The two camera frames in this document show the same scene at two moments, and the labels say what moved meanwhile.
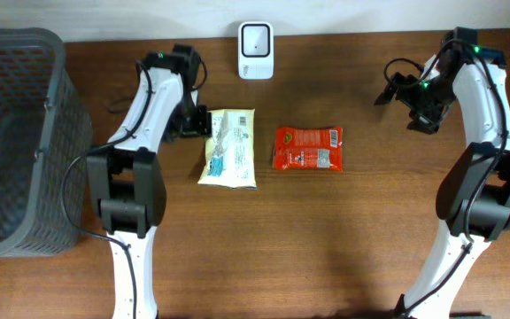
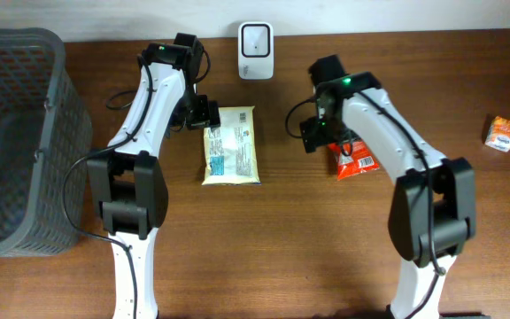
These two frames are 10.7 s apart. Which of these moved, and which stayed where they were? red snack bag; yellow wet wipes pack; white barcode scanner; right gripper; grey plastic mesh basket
Moved: red snack bag; right gripper
Stayed: yellow wet wipes pack; grey plastic mesh basket; white barcode scanner
